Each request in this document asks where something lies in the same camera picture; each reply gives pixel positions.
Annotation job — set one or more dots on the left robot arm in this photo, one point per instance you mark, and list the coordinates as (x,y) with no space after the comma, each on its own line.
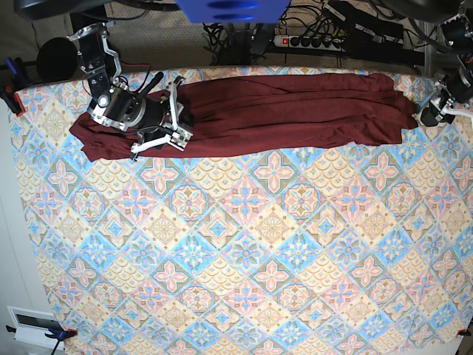
(456,33)

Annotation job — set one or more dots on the blue handled clamp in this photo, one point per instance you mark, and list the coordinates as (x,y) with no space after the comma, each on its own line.
(16,68)

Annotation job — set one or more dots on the white power strip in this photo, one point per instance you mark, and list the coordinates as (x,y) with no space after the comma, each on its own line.
(320,42)

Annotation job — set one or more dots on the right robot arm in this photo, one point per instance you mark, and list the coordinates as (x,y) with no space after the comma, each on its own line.
(99,62)

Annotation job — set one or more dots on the blue plastic mount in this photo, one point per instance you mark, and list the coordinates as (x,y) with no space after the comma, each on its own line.
(233,11)

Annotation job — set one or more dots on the orange clamp lower right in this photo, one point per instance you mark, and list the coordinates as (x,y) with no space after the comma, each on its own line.
(464,333)

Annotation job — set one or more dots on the orange black clamp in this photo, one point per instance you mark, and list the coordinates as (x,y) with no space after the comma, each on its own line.
(12,100)

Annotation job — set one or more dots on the white wall box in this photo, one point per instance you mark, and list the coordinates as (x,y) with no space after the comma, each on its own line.
(31,327)

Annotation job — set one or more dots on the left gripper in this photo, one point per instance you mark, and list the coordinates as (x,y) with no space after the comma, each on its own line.
(452,88)

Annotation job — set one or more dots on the blue clamp lower left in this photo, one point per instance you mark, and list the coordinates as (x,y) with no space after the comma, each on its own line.
(50,338)

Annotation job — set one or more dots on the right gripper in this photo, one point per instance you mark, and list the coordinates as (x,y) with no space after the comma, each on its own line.
(125,110)

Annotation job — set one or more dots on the patterned tablecloth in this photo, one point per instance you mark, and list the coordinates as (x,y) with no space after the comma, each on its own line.
(353,250)

